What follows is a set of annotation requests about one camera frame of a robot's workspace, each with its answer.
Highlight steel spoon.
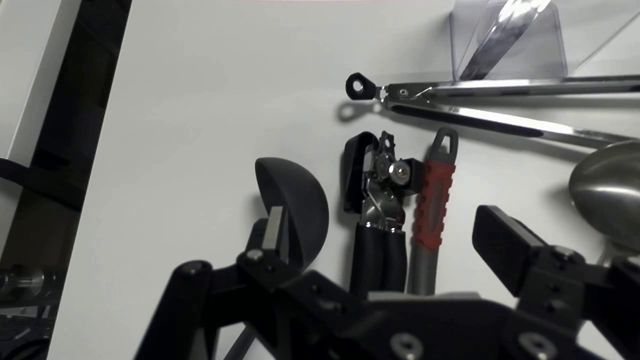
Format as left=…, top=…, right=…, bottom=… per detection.
left=565, top=137, right=640, bottom=258

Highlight steel tongs with slotted tips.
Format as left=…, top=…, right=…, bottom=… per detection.
left=336, top=70, right=640, bottom=152

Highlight black ladle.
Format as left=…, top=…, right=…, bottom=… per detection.
left=253, top=156, right=331, bottom=275

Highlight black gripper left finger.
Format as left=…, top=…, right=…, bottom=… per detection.
left=133, top=204, right=362, bottom=360

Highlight black can opener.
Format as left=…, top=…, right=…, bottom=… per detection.
left=340, top=127, right=425, bottom=298

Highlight upright silver utensil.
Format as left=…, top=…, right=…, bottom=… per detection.
left=458, top=0, right=555, bottom=82

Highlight red-handled dish brush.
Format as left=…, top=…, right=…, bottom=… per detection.
left=405, top=126, right=461, bottom=296

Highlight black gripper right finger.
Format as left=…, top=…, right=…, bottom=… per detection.
left=473, top=204, right=640, bottom=360

